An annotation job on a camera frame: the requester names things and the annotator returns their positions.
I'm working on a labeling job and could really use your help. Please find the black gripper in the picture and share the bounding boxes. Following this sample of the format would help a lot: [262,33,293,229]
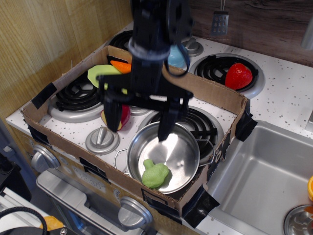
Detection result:
[96,49,193,141]

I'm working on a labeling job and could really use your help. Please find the green toy broccoli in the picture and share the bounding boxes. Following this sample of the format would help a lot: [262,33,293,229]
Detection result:
[142,159,169,188]

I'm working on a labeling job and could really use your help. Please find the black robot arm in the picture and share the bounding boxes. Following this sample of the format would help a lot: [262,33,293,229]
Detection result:
[97,0,194,141]

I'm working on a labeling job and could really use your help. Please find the silver metal pan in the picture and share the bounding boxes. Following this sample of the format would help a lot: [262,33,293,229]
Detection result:
[125,122,215,194]

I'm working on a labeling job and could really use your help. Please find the silver top stove knob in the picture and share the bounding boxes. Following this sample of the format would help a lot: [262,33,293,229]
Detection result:
[129,106,151,117]

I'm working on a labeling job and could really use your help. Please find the silver stove knob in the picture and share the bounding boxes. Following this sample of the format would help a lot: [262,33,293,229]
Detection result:
[182,37,204,57]
[129,106,151,117]
[85,126,120,155]

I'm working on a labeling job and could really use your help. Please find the red toy halved fruit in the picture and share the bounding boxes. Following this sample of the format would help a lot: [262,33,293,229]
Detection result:
[101,104,131,131]

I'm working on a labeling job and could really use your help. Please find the orange toy carrot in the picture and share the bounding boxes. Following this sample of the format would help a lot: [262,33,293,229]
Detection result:
[111,60,132,74]

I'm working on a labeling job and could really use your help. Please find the silver lower stove knob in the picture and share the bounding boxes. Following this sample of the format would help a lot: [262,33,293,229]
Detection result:
[85,126,120,155]

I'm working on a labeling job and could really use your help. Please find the light blue toy bowl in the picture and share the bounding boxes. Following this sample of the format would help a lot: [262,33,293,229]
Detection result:
[168,45,186,69]

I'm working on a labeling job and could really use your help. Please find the yellow-green toy plate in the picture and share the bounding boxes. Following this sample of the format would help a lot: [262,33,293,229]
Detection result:
[87,65,122,88]

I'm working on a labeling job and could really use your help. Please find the black front left burner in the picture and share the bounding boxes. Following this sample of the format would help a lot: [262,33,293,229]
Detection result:
[48,72,103,123]

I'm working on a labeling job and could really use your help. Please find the black rear left burner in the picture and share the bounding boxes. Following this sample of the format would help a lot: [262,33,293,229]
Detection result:
[106,30,133,51]

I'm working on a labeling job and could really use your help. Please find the silver rear stove knob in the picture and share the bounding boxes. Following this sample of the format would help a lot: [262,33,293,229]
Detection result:
[182,37,204,57]

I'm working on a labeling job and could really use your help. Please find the black rear right burner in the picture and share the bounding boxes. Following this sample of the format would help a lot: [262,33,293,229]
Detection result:
[189,53,265,99]

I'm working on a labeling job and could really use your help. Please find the red toy strawberry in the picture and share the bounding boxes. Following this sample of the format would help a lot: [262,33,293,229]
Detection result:
[225,63,253,90]

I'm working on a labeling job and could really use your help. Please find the silver front right oven knob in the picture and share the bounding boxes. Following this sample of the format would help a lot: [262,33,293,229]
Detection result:
[118,196,153,230]

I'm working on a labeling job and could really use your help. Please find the silver oven knob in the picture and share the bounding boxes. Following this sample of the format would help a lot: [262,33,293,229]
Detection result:
[118,196,153,230]
[31,144,60,173]

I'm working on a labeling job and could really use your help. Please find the silver front left oven knob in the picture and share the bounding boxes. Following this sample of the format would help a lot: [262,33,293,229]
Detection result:
[31,144,60,173]

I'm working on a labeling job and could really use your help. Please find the brown cardboard fence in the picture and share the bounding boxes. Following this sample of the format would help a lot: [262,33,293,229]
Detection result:
[22,46,256,234]

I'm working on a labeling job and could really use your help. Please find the hanging grey slotted spatula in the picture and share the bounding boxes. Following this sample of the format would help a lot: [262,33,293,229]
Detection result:
[211,0,229,37]

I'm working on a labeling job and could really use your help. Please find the grey toy sink basin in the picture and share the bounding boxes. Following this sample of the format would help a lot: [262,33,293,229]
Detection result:
[207,121,313,235]

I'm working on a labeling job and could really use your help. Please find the orange object bottom left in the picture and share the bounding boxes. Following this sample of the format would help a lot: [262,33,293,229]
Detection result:
[44,215,64,231]

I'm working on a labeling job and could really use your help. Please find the silver faucet pipe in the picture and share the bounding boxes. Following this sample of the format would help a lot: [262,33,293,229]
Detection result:
[301,17,313,50]

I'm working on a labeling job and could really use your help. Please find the orange cup at edge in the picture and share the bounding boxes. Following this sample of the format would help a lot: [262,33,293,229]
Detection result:
[307,176,313,201]

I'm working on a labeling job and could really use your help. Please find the silver bowl in corner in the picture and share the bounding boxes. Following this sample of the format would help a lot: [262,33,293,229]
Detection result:
[283,205,313,235]

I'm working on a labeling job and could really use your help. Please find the silver oven door handle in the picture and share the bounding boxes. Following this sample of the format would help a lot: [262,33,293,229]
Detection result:
[36,171,146,235]

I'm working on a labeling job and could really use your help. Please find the black cable bottom left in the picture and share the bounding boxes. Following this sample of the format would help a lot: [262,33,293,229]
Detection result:
[0,206,48,235]

